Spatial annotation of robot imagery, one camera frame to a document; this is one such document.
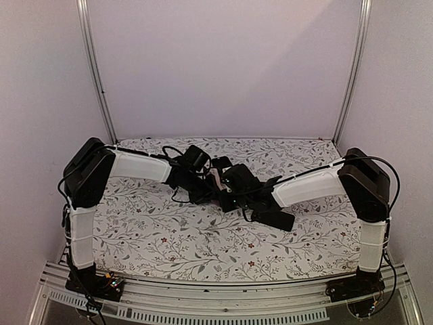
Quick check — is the left aluminium frame post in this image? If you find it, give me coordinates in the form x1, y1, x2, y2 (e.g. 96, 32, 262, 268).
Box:
76, 0, 118, 144

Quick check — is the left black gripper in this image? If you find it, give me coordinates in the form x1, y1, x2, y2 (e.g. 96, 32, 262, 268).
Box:
183, 172, 218, 206

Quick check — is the black phone case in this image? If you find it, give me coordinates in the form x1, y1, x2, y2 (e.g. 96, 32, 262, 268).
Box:
211, 156, 233, 173

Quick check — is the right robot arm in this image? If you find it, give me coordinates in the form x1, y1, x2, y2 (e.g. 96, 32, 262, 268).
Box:
215, 148, 391, 295

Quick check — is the right aluminium frame post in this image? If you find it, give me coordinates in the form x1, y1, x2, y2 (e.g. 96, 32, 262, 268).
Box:
332, 0, 372, 147

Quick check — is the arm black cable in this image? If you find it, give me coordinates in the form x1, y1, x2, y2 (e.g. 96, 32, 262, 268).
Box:
270, 154, 402, 217
161, 145, 190, 204

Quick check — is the black phone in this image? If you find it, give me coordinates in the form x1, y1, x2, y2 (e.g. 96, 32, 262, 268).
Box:
251, 211, 295, 232

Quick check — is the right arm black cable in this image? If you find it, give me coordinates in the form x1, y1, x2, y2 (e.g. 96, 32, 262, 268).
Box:
270, 154, 402, 217

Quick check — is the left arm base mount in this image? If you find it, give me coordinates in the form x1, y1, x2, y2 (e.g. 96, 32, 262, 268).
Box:
65, 272, 124, 302

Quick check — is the front aluminium rail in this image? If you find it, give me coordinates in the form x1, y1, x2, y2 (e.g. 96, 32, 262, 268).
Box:
28, 263, 426, 324

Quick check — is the floral patterned table mat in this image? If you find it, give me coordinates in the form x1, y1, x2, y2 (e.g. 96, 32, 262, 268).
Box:
69, 136, 385, 284

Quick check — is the aluminium frame post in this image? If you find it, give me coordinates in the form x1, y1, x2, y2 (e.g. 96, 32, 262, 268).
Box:
76, 0, 118, 144
332, 0, 372, 147

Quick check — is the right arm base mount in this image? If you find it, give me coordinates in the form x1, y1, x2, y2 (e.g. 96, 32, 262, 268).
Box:
325, 271, 385, 318

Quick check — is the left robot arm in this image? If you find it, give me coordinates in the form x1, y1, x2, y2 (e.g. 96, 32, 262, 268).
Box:
58, 137, 217, 294

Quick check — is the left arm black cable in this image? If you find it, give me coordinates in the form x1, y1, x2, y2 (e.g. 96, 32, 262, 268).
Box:
161, 145, 190, 204

